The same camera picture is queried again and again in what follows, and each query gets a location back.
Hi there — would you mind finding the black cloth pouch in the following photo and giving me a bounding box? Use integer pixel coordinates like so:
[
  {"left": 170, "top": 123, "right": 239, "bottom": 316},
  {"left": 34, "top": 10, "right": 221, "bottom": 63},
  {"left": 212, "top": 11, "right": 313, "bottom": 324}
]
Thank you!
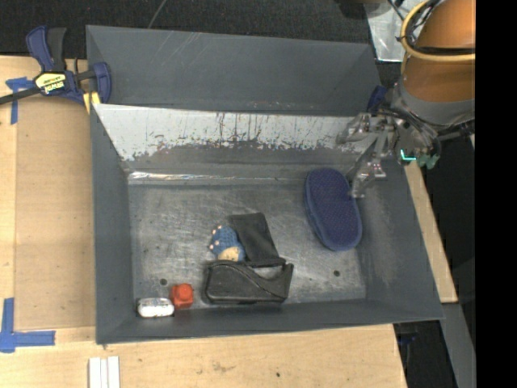
[{"left": 229, "top": 212, "right": 288, "bottom": 268}]

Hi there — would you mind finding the blue oval sponge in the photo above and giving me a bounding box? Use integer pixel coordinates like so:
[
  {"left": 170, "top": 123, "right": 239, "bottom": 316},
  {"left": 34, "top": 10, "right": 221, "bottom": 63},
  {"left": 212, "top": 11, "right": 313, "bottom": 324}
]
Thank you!
[{"left": 303, "top": 167, "right": 364, "bottom": 252}]

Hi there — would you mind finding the grey metal bin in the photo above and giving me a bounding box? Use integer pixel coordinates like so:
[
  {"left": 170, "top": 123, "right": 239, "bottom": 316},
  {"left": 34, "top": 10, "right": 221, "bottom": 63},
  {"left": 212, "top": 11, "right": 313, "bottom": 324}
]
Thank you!
[{"left": 85, "top": 24, "right": 446, "bottom": 345}]

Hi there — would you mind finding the blue knitted toy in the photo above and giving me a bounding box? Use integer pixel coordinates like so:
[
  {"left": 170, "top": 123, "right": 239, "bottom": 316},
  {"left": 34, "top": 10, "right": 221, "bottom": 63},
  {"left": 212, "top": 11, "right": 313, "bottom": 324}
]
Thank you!
[{"left": 208, "top": 224, "right": 247, "bottom": 263}]

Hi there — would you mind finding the red small block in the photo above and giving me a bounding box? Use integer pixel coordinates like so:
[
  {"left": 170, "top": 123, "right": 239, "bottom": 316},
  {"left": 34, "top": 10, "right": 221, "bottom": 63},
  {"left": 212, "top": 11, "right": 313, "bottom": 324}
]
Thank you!
[{"left": 169, "top": 283, "right": 195, "bottom": 310}]

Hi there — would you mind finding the black tape dispenser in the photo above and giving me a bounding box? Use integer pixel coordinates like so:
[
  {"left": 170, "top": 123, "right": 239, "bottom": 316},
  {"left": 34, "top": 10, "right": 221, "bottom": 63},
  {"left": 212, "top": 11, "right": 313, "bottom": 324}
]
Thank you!
[{"left": 202, "top": 259, "right": 295, "bottom": 306}]

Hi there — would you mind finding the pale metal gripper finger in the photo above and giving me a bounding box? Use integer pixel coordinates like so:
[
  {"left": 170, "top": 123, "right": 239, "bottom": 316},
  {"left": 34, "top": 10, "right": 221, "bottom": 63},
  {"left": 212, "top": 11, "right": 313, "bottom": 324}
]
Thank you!
[
  {"left": 335, "top": 112, "right": 372, "bottom": 146},
  {"left": 346, "top": 161, "right": 388, "bottom": 200}
]

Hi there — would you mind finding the white small case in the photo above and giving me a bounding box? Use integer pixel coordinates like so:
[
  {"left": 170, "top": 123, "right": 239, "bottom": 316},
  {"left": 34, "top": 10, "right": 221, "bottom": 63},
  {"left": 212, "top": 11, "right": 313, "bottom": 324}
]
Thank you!
[{"left": 136, "top": 297, "right": 176, "bottom": 318}]

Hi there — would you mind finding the black cylinder on white bracket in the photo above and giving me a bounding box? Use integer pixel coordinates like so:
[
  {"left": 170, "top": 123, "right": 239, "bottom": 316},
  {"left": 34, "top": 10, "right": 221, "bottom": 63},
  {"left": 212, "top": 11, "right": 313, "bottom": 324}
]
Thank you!
[{"left": 435, "top": 122, "right": 477, "bottom": 144}]

